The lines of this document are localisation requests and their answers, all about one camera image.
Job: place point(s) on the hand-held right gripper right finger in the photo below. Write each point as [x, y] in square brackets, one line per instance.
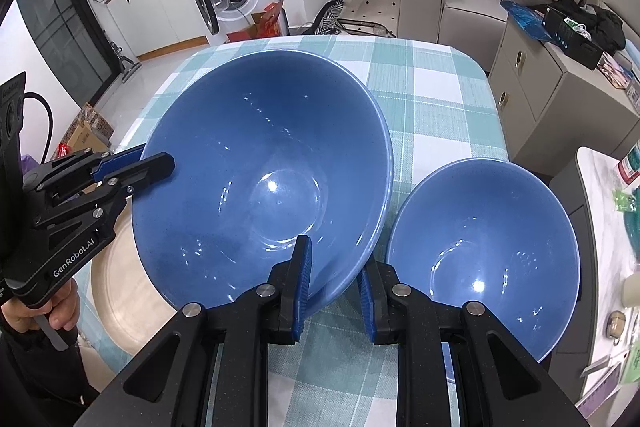
[366, 302]

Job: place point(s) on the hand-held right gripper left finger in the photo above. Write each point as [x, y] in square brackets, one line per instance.
[304, 287]

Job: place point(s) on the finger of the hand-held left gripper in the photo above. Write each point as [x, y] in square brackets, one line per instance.
[117, 162]
[150, 167]

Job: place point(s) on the beige plate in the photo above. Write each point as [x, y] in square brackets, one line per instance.
[125, 307]

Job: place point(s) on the blue ribbed bowl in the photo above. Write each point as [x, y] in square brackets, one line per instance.
[240, 157]

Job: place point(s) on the person's left forearm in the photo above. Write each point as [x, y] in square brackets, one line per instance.
[40, 382]

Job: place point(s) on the person's left hand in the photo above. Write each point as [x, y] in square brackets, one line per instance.
[65, 307]

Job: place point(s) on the brown cardboard box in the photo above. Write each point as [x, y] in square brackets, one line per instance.
[87, 132]

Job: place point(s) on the purple bag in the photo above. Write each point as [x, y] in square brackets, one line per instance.
[28, 163]

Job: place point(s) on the floor mop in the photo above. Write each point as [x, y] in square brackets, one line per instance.
[127, 64]

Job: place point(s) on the black glass door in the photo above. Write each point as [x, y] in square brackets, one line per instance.
[65, 22]

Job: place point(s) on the white kitchen base cabinet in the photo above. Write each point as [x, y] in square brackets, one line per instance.
[160, 12]

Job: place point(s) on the red cardboard box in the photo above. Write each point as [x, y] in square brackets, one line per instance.
[260, 24]

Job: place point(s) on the white marble side table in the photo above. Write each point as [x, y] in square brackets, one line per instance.
[600, 232]

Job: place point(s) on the beige low cabinet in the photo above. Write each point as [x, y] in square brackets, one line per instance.
[545, 107]

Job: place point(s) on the white cup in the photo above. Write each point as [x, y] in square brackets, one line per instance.
[631, 293]

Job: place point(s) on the teal glass dish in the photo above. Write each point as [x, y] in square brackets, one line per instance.
[632, 229]

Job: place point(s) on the clear plastic bottle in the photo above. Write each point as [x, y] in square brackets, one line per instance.
[630, 164]

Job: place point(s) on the blue plastic bag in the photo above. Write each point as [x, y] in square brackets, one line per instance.
[522, 19]

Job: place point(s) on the black electronics box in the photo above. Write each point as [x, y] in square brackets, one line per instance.
[572, 39]

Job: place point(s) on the tissue box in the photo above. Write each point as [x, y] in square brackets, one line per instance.
[633, 94]

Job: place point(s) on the black jacket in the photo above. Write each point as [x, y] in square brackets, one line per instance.
[607, 24]

